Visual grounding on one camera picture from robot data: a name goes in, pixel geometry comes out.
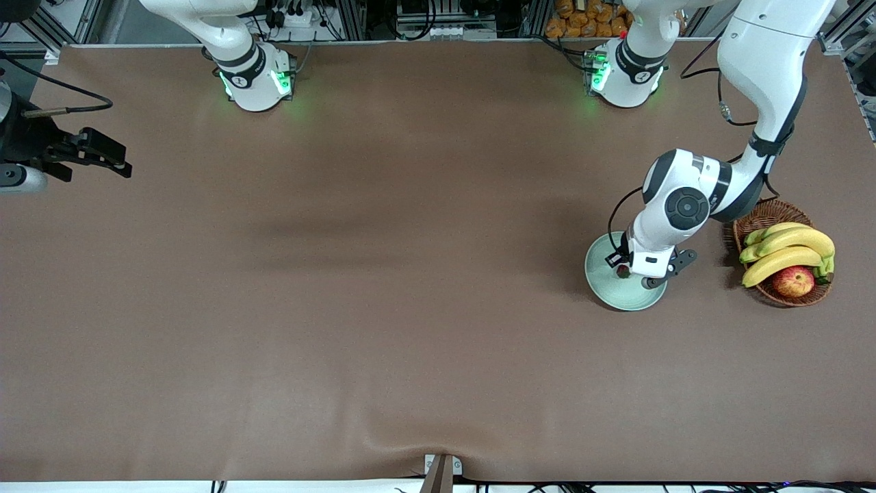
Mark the brown wicker basket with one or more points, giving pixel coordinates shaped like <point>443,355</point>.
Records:
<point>773,213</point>

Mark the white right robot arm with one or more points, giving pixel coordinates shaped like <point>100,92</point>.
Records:
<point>253,89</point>

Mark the metal table clamp bracket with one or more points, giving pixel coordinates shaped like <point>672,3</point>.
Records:
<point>439,476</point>

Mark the bag of orange bread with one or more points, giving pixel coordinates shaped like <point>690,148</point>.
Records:
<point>588,20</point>

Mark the white power strip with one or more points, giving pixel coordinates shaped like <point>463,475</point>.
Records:
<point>294,19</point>

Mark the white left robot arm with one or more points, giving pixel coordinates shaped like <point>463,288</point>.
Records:
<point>766,55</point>

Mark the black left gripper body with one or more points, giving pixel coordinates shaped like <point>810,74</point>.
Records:
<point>618,260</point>

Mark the brown table mat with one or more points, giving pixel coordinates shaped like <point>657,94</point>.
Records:
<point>410,205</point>

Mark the yellow banana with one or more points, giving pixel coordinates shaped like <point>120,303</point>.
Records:
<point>777,229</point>
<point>780,262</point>
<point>801,239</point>

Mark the aluminium frame post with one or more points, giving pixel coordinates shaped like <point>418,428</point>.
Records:
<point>352,17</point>
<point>535,17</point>

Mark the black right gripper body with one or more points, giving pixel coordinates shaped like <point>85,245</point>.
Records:
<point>20,145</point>

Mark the pale green round plate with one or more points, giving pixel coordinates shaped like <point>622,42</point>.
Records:
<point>609,291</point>

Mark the red yellow apple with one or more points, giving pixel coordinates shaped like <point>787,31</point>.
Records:
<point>794,282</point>

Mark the aluminium frame profile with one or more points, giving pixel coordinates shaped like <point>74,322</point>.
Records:
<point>61,27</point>
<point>848,42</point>

